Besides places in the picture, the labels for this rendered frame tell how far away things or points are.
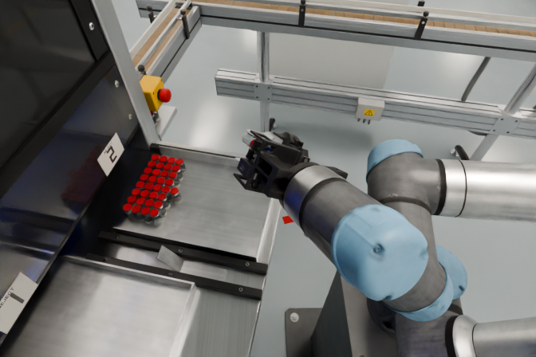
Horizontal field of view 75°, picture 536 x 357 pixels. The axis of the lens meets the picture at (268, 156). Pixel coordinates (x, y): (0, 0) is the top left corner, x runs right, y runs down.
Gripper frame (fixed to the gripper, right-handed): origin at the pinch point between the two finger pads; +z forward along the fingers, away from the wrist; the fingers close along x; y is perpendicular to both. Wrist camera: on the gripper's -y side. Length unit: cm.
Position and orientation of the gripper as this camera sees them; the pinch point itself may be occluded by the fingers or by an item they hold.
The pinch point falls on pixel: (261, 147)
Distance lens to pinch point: 60.6
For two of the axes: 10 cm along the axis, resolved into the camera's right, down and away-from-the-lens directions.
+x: -3.7, 9.1, 1.8
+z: -3.9, -3.3, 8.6
